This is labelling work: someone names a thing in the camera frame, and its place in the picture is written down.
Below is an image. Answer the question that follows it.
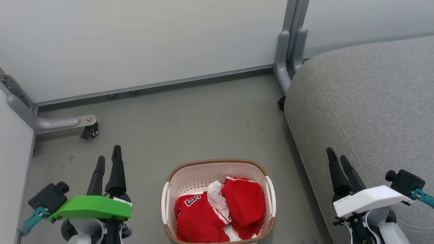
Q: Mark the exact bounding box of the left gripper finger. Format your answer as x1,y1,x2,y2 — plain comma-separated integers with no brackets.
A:
86,156,106,196
105,145,131,201

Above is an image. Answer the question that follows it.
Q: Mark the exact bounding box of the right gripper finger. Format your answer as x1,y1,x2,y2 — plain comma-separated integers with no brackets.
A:
340,155,367,192
326,147,355,203

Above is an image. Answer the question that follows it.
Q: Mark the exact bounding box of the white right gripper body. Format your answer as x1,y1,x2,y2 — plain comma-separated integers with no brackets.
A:
333,185,413,218

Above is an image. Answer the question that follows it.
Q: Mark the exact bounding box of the long grey partition foot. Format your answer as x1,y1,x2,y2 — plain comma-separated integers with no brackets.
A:
0,68,98,135

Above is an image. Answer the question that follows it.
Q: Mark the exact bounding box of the teal right camera connector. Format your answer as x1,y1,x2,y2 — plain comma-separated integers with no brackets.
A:
411,188,434,208

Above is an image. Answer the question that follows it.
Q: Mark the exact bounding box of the grey partition post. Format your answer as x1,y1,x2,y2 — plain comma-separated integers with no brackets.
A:
283,0,310,61

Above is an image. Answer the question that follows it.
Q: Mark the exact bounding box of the grey fabric sofa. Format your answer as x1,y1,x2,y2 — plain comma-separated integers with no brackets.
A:
284,36,434,244

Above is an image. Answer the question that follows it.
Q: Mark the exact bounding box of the teal left camera connector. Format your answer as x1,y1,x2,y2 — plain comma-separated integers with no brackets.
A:
19,207,50,236

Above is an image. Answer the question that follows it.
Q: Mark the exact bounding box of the teal camera connector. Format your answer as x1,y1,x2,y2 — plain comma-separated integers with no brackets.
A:
19,207,50,236
411,188,434,208

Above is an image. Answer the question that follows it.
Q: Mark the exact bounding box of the white brown-rimmed laundry basket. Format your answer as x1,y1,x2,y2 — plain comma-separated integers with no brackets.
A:
161,159,276,244

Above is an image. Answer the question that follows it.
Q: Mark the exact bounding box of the curved grey partition foot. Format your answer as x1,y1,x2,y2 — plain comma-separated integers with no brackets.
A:
274,30,292,95
292,28,309,73

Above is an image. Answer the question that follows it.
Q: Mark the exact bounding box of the aluminium partition bottom rail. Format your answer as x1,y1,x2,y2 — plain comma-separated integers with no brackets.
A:
34,64,276,107

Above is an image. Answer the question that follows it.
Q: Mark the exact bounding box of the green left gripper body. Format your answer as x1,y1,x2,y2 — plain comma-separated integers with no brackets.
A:
47,195,133,223

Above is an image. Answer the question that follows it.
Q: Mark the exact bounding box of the red numbered jersey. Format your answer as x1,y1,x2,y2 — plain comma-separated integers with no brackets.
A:
174,181,232,243

